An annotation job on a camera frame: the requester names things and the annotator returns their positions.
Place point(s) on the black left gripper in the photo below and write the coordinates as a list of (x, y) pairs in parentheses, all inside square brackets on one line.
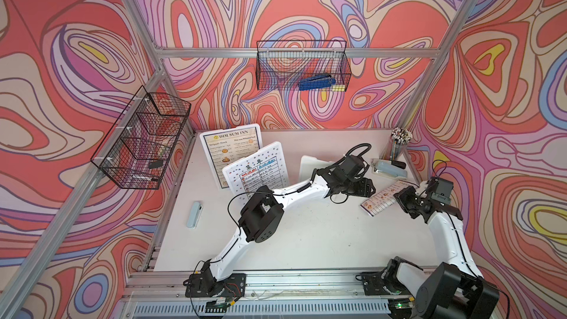
[(365, 187)]

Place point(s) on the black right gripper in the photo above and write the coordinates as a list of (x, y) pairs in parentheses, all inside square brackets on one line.
[(401, 196)]

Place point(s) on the white board panel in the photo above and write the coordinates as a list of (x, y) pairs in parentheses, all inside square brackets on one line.
[(308, 165), (231, 172), (226, 150)]

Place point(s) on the hand-drawn colourful menu sheet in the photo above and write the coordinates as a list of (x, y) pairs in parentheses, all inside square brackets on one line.
[(262, 171)]

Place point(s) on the Dim Sum Inn menu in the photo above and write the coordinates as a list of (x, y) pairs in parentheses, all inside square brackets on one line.
[(226, 150)]

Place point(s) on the white board front panel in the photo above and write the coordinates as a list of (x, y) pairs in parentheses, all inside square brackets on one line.
[(226, 150)]

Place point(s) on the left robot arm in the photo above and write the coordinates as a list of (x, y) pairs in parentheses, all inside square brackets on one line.
[(262, 214)]

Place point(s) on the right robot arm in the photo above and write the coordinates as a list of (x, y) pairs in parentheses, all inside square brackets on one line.
[(456, 288)]

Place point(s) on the black and beige stapler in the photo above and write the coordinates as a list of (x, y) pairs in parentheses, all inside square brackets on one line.
[(396, 165)]

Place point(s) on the clear pencil holder cup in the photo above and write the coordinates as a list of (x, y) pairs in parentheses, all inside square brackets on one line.
[(400, 138)]

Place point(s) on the yellow item in basket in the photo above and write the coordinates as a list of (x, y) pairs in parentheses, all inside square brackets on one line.
[(338, 88)]

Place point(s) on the blue stapler in basket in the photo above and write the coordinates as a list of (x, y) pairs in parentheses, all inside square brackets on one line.
[(322, 81)]

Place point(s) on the small grey-blue eraser block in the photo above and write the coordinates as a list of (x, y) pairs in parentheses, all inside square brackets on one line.
[(194, 215)]

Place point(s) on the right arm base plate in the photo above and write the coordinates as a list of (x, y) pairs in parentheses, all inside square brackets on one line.
[(381, 283)]

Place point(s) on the black wire basket back wall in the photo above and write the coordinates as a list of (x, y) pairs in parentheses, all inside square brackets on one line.
[(281, 64)]

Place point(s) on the black wire basket wall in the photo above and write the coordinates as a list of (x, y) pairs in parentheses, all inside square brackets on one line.
[(281, 64), (137, 150)]

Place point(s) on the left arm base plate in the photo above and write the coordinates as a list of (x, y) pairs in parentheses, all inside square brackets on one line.
[(205, 286)]

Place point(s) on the black wire basket left wall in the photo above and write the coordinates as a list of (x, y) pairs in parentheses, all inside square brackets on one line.
[(137, 150)]

